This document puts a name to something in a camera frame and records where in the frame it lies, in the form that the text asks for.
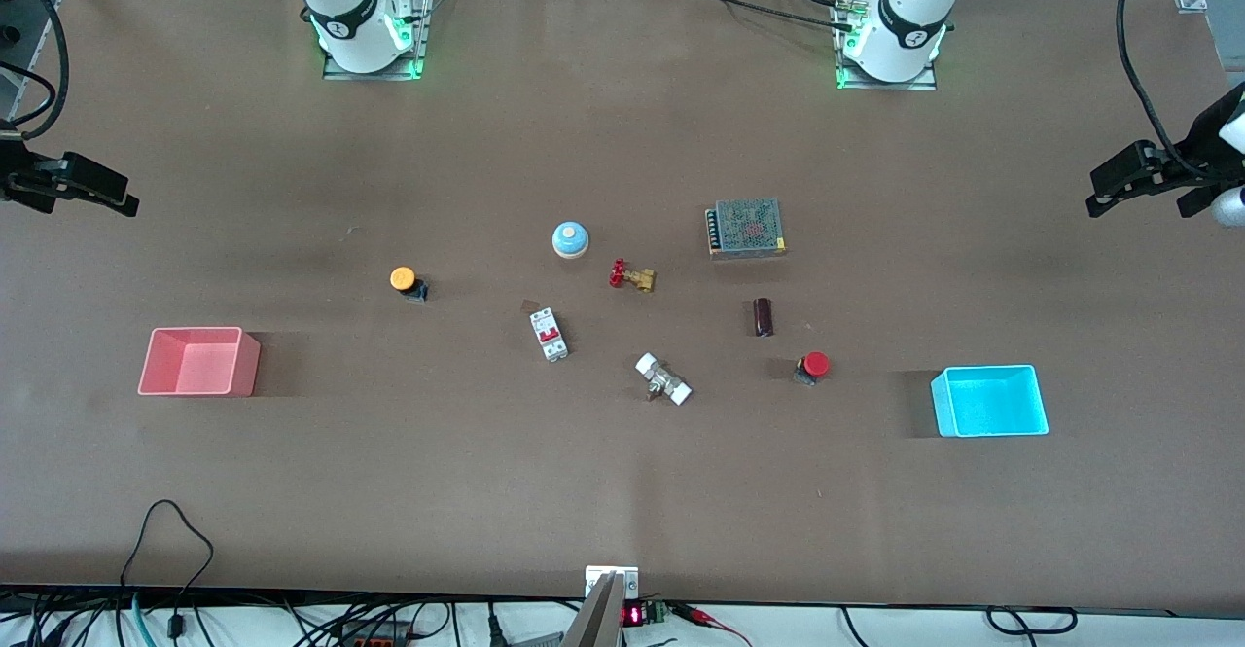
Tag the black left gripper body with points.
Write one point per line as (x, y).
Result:
(1192, 158)

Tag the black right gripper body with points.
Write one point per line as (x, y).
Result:
(21, 180)

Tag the yellow push button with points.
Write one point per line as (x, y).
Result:
(403, 278)

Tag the red push button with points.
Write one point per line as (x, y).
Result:
(816, 364)

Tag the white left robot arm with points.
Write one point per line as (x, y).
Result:
(909, 15)

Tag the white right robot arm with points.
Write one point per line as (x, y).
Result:
(340, 5)

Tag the pink plastic box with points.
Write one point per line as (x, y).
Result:
(199, 365)

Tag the cyan plastic box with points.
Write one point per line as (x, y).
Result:
(992, 404)

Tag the metal mesh power supply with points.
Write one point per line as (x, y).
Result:
(747, 227)

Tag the dark brown capacitor cylinder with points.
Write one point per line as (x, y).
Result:
(764, 317)

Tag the white circuit breaker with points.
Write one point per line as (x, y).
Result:
(549, 334)

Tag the blue dome bell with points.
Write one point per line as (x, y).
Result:
(570, 236)

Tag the silver valve white ends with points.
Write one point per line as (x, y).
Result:
(661, 377)

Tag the black power strip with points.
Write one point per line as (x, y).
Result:
(374, 632)

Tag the red clip lead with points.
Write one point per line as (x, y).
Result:
(715, 620)

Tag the red digit display module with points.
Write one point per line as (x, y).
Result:
(633, 615)

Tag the grey aluminium bar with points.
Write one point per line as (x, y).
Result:
(595, 620)

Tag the grey metal side frame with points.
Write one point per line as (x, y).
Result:
(29, 53)

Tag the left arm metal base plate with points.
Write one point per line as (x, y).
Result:
(924, 85)

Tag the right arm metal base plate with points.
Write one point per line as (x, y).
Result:
(424, 34)

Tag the white mounting bracket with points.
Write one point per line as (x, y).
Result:
(630, 581)

